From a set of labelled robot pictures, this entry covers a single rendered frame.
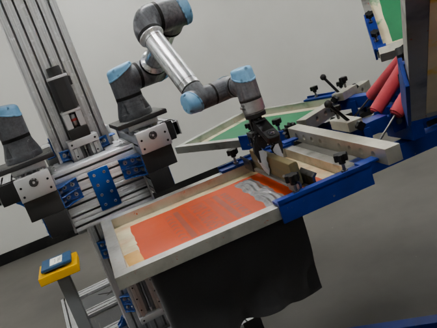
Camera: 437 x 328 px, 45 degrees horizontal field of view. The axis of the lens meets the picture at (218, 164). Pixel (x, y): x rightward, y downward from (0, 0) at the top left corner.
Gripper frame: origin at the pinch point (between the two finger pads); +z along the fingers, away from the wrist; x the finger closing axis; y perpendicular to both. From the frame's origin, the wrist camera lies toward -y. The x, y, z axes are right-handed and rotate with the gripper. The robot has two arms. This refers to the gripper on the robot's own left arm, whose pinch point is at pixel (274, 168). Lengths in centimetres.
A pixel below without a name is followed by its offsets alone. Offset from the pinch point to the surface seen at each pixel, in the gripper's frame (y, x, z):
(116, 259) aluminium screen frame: -16, 59, 2
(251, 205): -8.9, 14.1, 5.4
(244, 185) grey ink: 11.7, 8.7, 4.7
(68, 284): 10, 77, 12
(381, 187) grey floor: 179, -134, 99
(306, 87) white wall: 381, -189, 41
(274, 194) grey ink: -9.4, 6.0, 5.0
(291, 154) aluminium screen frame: 20.1, -14.6, 3.3
